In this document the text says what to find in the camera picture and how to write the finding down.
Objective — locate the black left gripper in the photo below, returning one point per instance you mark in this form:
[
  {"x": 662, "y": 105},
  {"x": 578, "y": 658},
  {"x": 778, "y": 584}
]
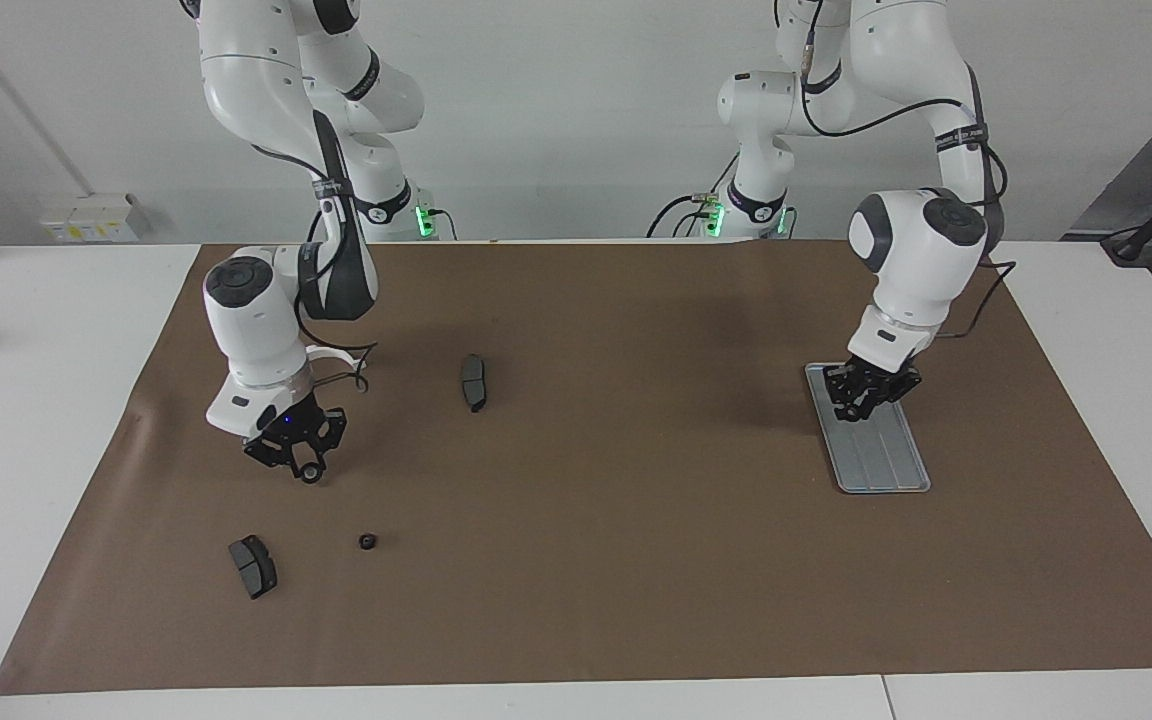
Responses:
[{"x": 876, "y": 380}]

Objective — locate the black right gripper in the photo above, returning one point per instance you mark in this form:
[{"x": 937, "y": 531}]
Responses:
[{"x": 306, "y": 420}]

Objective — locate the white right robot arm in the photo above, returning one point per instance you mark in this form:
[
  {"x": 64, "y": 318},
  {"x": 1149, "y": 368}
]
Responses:
[{"x": 256, "y": 330}]

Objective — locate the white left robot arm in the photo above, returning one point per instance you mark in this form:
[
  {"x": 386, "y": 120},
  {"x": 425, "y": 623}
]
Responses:
[{"x": 921, "y": 270}]

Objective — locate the silver metal tray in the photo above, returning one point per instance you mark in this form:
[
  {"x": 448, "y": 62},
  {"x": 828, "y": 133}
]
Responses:
[{"x": 881, "y": 455}]

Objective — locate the dark grey brake pad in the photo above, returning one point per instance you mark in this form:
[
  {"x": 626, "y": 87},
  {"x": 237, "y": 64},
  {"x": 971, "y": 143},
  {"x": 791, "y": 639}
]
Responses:
[
  {"x": 473, "y": 383},
  {"x": 254, "y": 568}
]

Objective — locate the brown paper table mat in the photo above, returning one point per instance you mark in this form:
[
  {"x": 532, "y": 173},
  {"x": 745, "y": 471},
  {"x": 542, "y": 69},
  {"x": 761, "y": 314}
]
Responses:
[{"x": 586, "y": 550}]

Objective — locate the white semicircular plastic bracket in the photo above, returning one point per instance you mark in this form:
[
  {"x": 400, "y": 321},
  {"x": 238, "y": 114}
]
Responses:
[{"x": 336, "y": 353}]

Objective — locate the white wall socket box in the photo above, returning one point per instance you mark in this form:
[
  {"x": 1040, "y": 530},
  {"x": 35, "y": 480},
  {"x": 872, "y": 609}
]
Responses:
[{"x": 86, "y": 220}]

